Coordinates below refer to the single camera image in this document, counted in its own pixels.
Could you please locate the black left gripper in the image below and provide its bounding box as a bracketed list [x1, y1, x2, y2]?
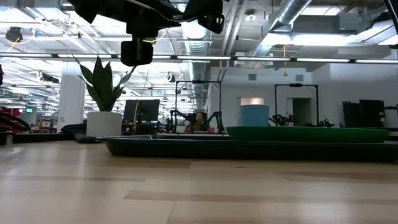
[120, 0, 226, 67]

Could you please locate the black ceiling cable reel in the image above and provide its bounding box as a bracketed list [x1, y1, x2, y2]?
[4, 26, 24, 44]

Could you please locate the white plant pot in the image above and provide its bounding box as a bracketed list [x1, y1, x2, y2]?
[86, 111, 124, 139]

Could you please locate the green snake plant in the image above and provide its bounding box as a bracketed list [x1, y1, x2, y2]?
[73, 55, 138, 113]

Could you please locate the black cabinet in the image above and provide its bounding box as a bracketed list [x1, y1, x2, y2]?
[342, 99, 387, 129]

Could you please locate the white building column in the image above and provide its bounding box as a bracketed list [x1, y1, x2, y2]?
[57, 61, 87, 134]

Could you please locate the black aluminium table frame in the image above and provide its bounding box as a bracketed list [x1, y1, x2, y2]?
[0, 131, 75, 146]

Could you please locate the long ceiling light strip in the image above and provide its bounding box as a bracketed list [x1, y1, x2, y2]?
[0, 52, 398, 65]

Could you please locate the dark green plastic tray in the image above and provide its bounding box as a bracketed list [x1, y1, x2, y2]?
[98, 134, 398, 163]

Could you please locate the person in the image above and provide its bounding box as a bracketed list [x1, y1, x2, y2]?
[185, 111, 208, 134]

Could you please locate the silver ribbed ventilation duct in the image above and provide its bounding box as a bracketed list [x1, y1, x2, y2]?
[248, 0, 314, 57]
[179, 18, 213, 113]

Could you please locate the black background rig frame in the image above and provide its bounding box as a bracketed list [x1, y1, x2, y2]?
[175, 80, 223, 134]
[274, 83, 320, 126]

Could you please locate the dark background monitor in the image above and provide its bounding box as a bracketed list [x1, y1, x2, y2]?
[123, 99, 161, 123]

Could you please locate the green round plate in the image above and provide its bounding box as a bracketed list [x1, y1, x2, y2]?
[225, 125, 390, 144]

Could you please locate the blue plastic cup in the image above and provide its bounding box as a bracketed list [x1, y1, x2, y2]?
[239, 104, 271, 128]

